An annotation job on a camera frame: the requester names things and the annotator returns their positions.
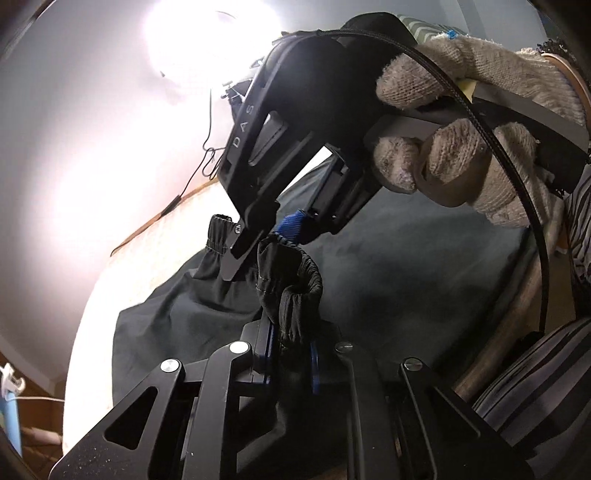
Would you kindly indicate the black pants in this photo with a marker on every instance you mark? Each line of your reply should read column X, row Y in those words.
column 392, row 258

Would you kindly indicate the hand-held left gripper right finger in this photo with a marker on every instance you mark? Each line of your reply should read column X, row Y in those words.
column 316, row 374

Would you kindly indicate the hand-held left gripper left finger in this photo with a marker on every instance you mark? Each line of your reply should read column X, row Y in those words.
column 258, row 350

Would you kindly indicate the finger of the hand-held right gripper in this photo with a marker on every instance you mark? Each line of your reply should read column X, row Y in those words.
column 291, row 226
column 240, row 251

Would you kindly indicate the white clip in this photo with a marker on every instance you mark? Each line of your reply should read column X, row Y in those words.
column 10, row 381

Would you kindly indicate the white pipe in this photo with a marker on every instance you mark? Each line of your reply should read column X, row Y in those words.
column 41, row 436

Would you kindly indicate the orange brown bed edge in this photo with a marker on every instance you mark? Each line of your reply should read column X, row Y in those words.
column 152, row 221

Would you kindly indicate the light blue pole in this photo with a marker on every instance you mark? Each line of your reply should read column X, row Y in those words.
column 10, row 424

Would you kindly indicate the person's right hand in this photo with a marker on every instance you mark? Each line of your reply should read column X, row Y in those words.
column 485, row 60

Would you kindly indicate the person's striped clothing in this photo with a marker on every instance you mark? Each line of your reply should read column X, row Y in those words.
column 540, row 378

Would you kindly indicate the green leaf print cushion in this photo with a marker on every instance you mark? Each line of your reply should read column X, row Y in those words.
column 415, row 27

